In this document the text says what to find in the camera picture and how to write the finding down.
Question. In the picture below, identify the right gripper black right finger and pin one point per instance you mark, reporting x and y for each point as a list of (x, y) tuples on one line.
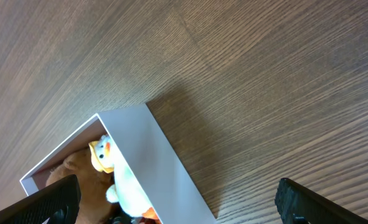
[(296, 204)]

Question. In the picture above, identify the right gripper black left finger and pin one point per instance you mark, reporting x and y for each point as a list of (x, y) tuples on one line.
[(57, 203)]

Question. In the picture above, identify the brown plush bear toy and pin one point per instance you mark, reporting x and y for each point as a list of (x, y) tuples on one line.
[(93, 207)]

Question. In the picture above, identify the white plush duck toy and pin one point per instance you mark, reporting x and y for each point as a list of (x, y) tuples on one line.
[(106, 157)]

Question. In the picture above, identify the white cardboard box pink interior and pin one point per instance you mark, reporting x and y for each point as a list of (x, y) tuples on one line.
[(149, 155)]

